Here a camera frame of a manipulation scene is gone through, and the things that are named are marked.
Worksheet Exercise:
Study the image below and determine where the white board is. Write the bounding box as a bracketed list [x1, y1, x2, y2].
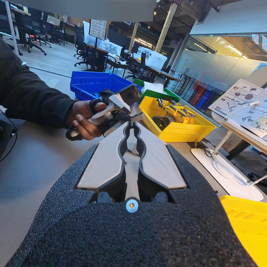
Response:
[191, 148, 264, 202]

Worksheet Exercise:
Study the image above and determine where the yellow bin with dividers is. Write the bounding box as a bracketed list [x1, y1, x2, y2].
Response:
[220, 195, 267, 267]

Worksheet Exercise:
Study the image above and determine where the green storage bin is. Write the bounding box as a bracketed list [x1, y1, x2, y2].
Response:
[133, 79, 181, 103]

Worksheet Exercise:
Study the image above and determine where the sign on black stand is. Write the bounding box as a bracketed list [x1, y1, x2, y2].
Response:
[89, 19, 108, 71]

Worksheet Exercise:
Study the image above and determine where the yellow storage bin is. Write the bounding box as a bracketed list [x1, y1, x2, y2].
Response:
[137, 96, 218, 143]

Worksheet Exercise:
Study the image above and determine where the bubble wrap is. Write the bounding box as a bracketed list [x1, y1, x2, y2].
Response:
[144, 82, 167, 92]

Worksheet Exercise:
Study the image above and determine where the book stand with wooden tray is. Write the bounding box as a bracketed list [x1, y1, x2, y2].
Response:
[212, 67, 267, 187]

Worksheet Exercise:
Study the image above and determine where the rack of coloured bins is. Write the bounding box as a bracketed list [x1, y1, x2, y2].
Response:
[180, 76, 228, 113]

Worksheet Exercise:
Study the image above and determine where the instruction booklet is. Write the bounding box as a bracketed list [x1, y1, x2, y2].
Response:
[209, 79, 267, 139]

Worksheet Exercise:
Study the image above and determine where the blue storage bin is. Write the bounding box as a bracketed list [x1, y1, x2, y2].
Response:
[70, 71, 142, 101]

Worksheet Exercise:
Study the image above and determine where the black cable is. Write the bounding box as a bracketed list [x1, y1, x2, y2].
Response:
[198, 142, 213, 158]

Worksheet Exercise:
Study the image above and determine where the white storage crate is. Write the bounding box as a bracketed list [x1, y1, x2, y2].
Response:
[146, 51, 168, 70]

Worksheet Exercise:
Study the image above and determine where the black office chair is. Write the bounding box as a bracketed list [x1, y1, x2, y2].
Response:
[74, 25, 92, 67]
[20, 13, 52, 55]
[126, 52, 150, 81]

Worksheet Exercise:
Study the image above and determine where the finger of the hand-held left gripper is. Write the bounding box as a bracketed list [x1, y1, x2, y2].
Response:
[108, 93, 132, 115]

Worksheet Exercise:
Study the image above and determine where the person's left forearm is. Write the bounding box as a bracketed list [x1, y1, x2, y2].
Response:
[0, 38, 78, 128]

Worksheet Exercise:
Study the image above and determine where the person's left hand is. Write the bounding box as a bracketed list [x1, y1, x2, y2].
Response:
[66, 100, 107, 141]

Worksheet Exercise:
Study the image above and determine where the background wooden table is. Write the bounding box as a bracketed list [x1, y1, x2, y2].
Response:
[129, 56, 182, 89]

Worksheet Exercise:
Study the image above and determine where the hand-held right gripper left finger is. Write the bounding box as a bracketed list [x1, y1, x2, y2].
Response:
[77, 122, 131, 190]

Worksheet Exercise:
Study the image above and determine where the whiteboard on stand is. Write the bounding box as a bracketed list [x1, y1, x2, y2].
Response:
[0, 0, 19, 50]

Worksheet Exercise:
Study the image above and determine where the yellow toy robot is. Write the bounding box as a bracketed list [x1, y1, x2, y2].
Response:
[151, 98, 197, 128]

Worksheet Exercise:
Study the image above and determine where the grey desk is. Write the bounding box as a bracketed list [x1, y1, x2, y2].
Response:
[0, 72, 230, 267]

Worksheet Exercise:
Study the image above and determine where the clear plastic bin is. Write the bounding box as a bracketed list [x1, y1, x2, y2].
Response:
[82, 20, 123, 57]

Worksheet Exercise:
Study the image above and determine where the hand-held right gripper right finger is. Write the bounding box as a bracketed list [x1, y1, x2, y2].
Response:
[133, 122, 187, 190]

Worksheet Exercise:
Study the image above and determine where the black utility cart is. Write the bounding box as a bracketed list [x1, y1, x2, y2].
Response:
[105, 54, 128, 78]

